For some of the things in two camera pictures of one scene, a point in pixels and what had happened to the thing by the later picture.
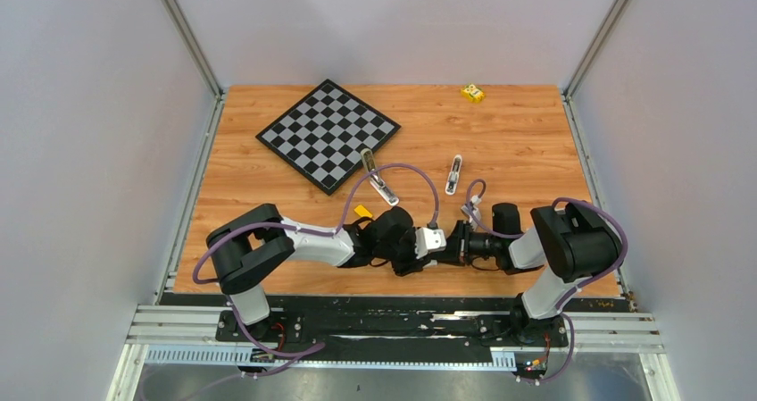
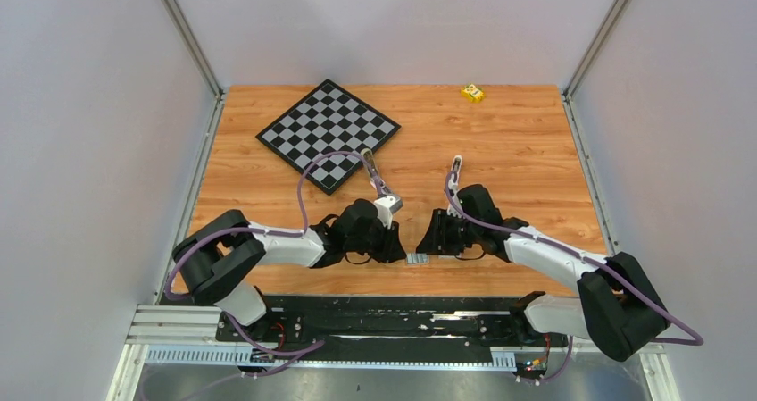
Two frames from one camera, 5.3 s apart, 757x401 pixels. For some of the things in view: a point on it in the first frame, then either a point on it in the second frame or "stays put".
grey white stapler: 375,179 stays put
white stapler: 453,175 stays put
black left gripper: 411,263 → 391,249
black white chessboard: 323,134 stays put
